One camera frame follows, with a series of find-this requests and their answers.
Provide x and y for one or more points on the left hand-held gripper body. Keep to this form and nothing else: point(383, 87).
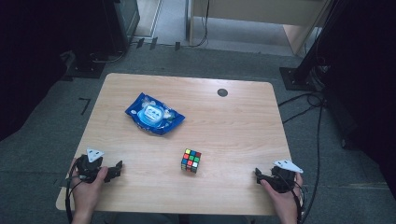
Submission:
point(88, 166)

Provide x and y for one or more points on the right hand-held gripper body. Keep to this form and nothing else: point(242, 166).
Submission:
point(281, 180)

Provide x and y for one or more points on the blue wet wipes pack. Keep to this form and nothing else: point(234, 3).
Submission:
point(154, 114)

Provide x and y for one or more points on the multicoloured puzzle cube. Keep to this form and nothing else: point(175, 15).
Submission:
point(191, 160)

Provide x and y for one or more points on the person's right hand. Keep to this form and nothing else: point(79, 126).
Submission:
point(286, 203)

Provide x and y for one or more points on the person's left hand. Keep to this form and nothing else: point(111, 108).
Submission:
point(84, 196)

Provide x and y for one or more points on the grey tape piece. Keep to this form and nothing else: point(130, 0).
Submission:
point(62, 183)

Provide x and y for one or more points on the black floor tape corner mark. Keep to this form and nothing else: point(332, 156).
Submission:
point(85, 104)

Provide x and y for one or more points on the person's legs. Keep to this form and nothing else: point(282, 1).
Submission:
point(174, 219)

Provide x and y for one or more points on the pale floor tape strip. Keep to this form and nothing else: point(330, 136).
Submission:
point(364, 185)

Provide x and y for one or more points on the black round table grommet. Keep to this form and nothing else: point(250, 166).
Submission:
point(222, 92)

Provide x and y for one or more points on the black flat stand base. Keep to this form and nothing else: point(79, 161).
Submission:
point(85, 70)

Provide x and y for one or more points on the black metal stand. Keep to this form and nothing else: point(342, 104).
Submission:
point(299, 79)

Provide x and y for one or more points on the dark curtain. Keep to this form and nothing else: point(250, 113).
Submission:
point(31, 62)
point(367, 93)

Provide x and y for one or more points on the dark glass-fronted cabinet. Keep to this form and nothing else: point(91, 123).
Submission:
point(123, 21)

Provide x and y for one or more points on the light wooden cabinet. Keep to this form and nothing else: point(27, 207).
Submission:
point(249, 11)

